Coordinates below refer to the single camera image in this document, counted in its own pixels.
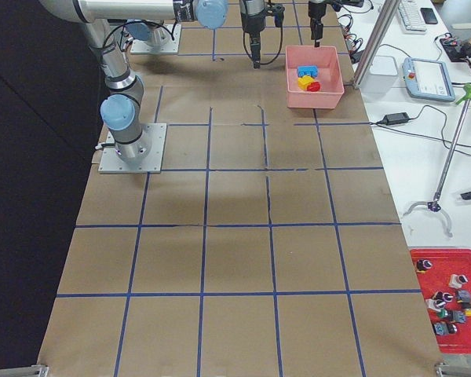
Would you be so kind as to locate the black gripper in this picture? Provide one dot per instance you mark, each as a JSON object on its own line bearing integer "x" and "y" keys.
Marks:
{"x": 250, "y": 17}
{"x": 315, "y": 9}

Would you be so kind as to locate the blue toy block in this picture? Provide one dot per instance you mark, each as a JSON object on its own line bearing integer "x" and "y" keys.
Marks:
{"x": 307, "y": 70}

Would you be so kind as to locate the yellow toy block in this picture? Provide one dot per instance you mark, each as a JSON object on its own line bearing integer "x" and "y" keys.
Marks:
{"x": 305, "y": 81}

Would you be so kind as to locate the red toy block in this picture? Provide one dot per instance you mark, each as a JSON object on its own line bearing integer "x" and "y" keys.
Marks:
{"x": 313, "y": 87}

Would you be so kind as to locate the pink plastic box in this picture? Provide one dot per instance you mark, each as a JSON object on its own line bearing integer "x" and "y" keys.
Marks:
{"x": 329, "y": 77}

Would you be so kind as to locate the white plastic container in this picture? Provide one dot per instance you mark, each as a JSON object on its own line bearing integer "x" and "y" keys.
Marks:
{"x": 380, "y": 78}

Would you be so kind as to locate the white keyboard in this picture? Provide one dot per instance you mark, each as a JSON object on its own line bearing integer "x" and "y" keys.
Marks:
{"x": 410, "y": 18}

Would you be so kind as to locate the black smartphone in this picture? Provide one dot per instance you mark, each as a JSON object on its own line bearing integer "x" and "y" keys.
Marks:
{"x": 428, "y": 16}

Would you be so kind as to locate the black power adapter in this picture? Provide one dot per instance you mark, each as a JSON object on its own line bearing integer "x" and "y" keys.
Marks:
{"x": 396, "y": 118}

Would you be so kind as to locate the robot teach pendant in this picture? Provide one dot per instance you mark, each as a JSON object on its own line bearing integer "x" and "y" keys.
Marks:
{"x": 427, "y": 79}

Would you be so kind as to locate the silver reacher grabber tool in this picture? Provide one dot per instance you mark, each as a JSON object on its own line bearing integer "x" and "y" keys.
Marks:
{"x": 434, "y": 204}

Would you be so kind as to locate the red plastic tray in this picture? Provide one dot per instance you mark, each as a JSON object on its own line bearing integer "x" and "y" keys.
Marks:
{"x": 444, "y": 276}

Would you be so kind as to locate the aluminium frame post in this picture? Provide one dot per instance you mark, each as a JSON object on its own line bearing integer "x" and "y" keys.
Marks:
{"x": 381, "y": 26}

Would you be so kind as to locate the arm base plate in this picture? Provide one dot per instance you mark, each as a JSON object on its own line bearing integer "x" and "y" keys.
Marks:
{"x": 153, "y": 40}
{"x": 141, "y": 157}

